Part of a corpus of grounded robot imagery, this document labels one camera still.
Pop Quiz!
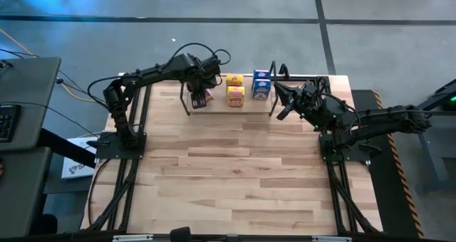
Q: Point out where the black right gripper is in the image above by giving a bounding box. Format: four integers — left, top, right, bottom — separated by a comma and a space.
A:
273, 81, 323, 122

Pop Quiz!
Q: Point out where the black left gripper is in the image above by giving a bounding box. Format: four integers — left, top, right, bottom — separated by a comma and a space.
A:
187, 73, 214, 110

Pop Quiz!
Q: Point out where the yellow Corn Pops cereal box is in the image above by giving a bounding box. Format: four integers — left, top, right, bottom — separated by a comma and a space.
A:
227, 85, 246, 108
225, 73, 244, 88

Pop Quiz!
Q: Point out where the black hazard-striped floor mat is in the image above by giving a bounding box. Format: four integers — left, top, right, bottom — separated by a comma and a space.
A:
351, 88, 425, 238

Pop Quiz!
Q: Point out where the white cardboard box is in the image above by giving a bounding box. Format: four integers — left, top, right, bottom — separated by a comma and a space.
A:
61, 137, 99, 180

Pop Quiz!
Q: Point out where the black desk support bar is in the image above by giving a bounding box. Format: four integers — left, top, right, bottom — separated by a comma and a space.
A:
37, 127, 98, 169

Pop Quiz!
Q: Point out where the grey metal stand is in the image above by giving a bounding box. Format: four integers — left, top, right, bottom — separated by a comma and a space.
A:
393, 78, 456, 195

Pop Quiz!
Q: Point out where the grey desk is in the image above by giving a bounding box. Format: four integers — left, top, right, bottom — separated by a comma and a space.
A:
0, 146, 53, 238
0, 56, 62, 152

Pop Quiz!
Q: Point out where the black keyboard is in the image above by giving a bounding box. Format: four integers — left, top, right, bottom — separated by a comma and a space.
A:
0, 104, 22, 143

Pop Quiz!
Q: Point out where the black rounded object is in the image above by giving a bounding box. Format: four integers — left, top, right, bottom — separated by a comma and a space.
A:
30, 213, 58, 236

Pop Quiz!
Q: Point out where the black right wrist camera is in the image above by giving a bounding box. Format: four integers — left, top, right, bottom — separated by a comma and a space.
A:
302, 80, 319, 95

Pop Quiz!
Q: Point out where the black aluminium rig frame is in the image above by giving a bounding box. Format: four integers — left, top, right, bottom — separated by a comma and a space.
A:
80, 62, 385, 236

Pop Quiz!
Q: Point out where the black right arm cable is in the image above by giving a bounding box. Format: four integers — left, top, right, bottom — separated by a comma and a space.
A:
316, 76, 363, 138

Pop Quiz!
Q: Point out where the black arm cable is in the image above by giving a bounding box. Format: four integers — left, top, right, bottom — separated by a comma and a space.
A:
316, 76, 363, 138
167, 42, 232, 67

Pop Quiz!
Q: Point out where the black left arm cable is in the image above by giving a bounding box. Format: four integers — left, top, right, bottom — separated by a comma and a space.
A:
167, 42, 232, 67

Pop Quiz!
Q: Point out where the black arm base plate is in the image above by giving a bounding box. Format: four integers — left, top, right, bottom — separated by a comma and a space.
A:
86, 131, 147, 161
318, 132, 382, 163

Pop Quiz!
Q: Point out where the black floor cable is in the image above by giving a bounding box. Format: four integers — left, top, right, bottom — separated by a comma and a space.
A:
0, 44, 108, 106

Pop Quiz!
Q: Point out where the black cable beside table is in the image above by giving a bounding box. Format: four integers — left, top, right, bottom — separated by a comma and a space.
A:
87, 159, 108, 228

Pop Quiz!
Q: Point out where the silver table bracket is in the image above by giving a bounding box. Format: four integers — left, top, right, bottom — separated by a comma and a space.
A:
112, 234, 154, 242
313, 236, 353, 242

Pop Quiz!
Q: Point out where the orange floor cable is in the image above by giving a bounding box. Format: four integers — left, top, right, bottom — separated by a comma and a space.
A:
0, 28, 93, 102

